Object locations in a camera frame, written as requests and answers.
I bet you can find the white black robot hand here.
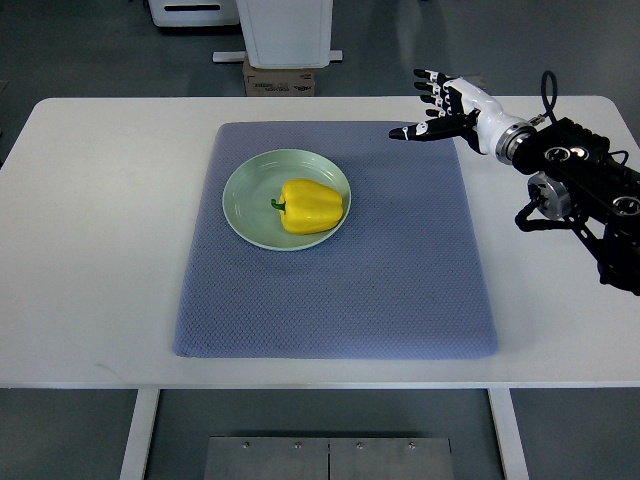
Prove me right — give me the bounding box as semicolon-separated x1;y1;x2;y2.
389;69;535;165

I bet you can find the yellow bell pepper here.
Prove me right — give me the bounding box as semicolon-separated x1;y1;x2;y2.
270;178;344;235

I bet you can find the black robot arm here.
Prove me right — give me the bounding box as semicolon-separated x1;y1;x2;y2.
509;70;639;295

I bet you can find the light green plate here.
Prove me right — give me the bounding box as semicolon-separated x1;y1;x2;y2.
222;149;351;251

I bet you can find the blue textured mat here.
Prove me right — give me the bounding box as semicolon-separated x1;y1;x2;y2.
173;121;498;360

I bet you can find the cardboard box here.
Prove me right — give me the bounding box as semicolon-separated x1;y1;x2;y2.
242;59;316;97

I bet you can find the white cabinet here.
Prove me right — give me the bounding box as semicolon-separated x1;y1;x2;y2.
148;0;240;28

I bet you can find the right white table leg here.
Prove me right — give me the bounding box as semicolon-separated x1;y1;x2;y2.
488;388;530;480

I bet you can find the white table leg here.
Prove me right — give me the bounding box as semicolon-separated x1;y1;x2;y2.
488;388;530;480
119;388;160;480

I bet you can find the left white table leg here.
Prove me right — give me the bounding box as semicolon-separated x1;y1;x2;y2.
119;388;160;480

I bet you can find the white pedestal base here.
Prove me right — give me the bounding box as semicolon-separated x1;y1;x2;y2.
212;0;344;69

